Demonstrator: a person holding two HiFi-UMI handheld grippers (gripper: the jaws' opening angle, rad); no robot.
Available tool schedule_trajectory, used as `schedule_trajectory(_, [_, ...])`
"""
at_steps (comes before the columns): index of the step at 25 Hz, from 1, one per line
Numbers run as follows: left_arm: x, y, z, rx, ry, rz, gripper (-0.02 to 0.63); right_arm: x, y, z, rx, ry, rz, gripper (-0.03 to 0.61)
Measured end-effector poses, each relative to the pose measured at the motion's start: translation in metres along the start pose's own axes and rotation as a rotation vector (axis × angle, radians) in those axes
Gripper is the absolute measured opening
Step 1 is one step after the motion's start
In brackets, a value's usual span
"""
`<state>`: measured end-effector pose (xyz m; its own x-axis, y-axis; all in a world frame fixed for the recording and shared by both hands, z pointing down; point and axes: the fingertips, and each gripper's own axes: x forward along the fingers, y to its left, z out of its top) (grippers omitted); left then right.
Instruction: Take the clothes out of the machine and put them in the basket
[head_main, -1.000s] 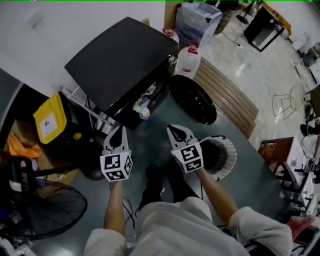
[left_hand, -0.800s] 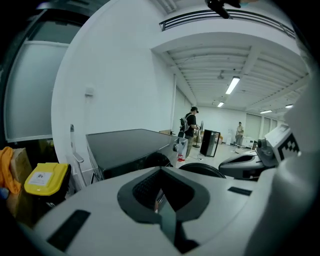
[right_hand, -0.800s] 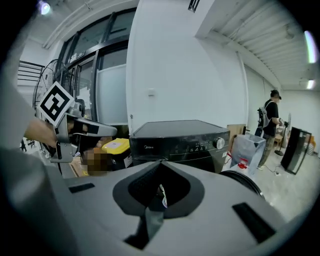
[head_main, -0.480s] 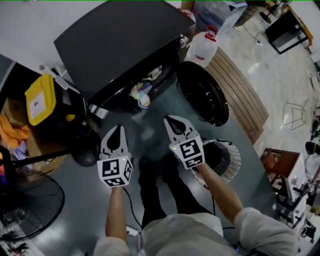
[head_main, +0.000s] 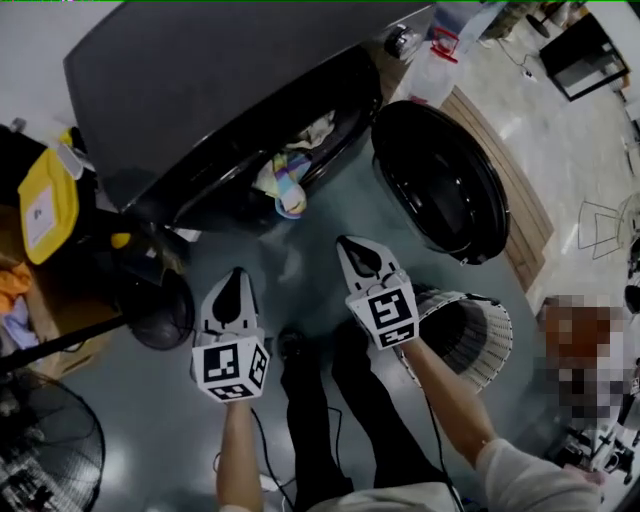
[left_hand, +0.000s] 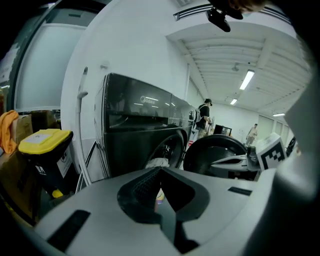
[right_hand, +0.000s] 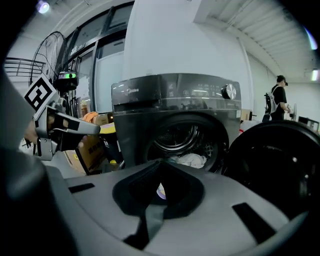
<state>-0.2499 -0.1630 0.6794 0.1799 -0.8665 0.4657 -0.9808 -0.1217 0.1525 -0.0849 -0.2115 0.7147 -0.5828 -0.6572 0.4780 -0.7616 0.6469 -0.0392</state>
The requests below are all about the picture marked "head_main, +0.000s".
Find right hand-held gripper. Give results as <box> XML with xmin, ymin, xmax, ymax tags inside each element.
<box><xmin>335</xmin><ymin>236</ymin><xmax>420</xmax><ymax>351</ymax></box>

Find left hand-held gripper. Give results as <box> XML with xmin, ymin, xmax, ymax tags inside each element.
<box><xmin>190</xmin><ymin>267</ymin><xmax>272</xmax><ymax>404</ymax></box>

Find pastel striped clothes piece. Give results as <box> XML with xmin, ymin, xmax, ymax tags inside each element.
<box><xmin>271</xmin><ymin>151</ymin><xmax>314</xmax><ymax>220</ymax></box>

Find white laundry basket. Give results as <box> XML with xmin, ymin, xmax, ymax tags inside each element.
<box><xmin>393</xmin><ymin>283</ymin><xmax>514</xmax><ymax>395</ymax></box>

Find pale yellow clothes piece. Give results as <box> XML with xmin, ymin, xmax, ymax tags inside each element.
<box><xmin>251</xmin><ymin>162</ymin><xmax>282</xmax><ymax>197</ymax></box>

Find cream clothes piece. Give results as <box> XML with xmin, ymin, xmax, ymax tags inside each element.
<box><xmin>283</xmin><ymin>110</ymin><xmax>337</xmax><ymax>151</ymax></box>

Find black washing machine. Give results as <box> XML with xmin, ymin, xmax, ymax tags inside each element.
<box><xmin>62</xmin><ymin>0</ymin><xmax>437</xmax><ymax>236</ymax></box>

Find person's left forearm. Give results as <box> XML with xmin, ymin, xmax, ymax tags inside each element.
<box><xmin>215</xmin><ymin>397</ymin><xmax>266</xmax><ymax>512</ymax></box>

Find person's right forearm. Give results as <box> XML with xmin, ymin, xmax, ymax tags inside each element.
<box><xmin>399</xmin><ymin>342</ymin><xmax>494</xmax><ymax>469</ymax></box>

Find round black washer door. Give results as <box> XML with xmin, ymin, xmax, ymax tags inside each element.
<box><xmin>370</xmin><ymin>99</ymin><xmax>512</xmax><ymax>266</ymax></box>

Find black standing fan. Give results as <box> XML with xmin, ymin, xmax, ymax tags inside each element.
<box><xmin>0</xmin><ymin>267</ymin><xmax>197</xmax><ymax>512</ymax></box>

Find person's left leg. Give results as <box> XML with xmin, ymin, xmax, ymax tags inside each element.
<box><xmin>277</xmin><ymin>328</ymin><xmax>357</xmax><ymax>512</ymax></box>

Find person's leg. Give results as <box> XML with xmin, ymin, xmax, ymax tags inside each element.
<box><xmin>277</xmin><ymin>328</ymin><xmax>357</xmax><ymax>512</ymax></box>
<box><xmin>330</xmin><ymin>319</ymin><xmax>451</xmax><ymax>501</ymax></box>

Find person's right leg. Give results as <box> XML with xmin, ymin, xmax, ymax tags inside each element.
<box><xmin>330</xmin><ymin>319</ymin><xmax>451</xmax><ymax>501</ymax></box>

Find brown cardboard box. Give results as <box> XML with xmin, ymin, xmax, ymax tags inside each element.
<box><xmin>0</xmin><ymin>204</ymin><xmax>124</xmax><ymax>379</ymax></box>

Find slatted wooden board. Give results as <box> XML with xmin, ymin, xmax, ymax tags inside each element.
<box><xmin>438</xmin><ymin>84</ymin><xmax>556</xmax><ymax>294</ymax></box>

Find white jug red cap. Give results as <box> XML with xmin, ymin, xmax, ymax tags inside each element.
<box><xmin>409</xmin><ymin>27</ymin><xmax>460</xmax><ymax>109</ymax></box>

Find yellow detergent bottle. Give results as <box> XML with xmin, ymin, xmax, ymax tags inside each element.
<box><xmin>0</xmin><ymin>123</ymin><xmax>99</xmax><ymax>266</ymax></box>

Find lavender cloth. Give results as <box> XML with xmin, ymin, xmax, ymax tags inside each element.
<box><xmin>2</xmin><ymin>296</ymin><xmax>40</xmax><ymax>351</ymax></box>

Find orange cloth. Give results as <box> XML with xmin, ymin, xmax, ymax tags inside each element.
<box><xmin>0</xmin><ymin>261</ymin><xmax>34</xmax><ymax>312</ymax></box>

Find person's cream shirt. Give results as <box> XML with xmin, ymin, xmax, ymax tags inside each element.
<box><xmin>304</xmin><ymin>436</ymin><xmax>607</xmax><ymax>512</ymax></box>

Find black glass-door cabinet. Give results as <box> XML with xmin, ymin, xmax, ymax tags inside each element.
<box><xmin>538</xmin><ymin>12</ymin><xmax>631</xmax><ymax>103</ymax></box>

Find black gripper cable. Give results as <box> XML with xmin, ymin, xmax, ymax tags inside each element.
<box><xmin>249</xmin><ymin>407</ymin><xmax>296</xmax><ymax>512</ymax></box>
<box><xmin>423</xmin><ymin>393</ymin><xmax>462</xmax><ymax>512</ymax></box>

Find white wire chair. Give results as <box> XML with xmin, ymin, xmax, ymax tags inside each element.
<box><xmin>577</xmin><ymin>192</ymin><xmax>640</xmax><ymax>261</ymax></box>

